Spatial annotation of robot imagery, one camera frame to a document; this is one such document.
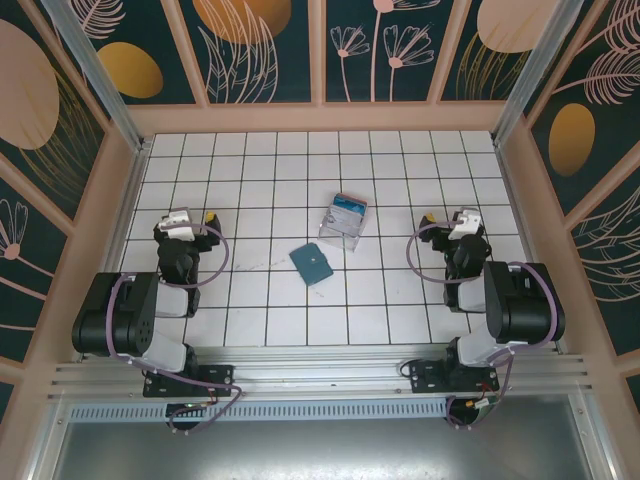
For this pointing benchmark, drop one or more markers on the clear plastic packaging box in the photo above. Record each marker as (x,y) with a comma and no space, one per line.
(340,240)

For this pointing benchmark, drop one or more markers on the teal leather card holder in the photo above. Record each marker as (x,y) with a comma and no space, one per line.
(311,264)

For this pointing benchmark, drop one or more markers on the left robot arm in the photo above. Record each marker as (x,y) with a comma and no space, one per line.
(130,310)

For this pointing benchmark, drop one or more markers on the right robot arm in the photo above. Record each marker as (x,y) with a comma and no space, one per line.
(520,305)

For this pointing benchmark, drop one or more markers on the white printed credit card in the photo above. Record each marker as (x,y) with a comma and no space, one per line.
(345,220)

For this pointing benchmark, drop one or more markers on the grey metal sheet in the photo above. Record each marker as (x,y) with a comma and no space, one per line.
(320,450)

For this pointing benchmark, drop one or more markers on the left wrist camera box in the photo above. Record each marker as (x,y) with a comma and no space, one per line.
(177,224)

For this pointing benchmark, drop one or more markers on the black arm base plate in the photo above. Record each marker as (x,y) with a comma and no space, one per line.
(220,375)
(425,380)

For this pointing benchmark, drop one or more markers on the aluminium mounting rail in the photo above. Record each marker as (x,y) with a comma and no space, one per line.
(320,370)

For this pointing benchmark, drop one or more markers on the aluminium corner post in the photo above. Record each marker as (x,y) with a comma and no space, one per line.
(537,65)
(97,65)

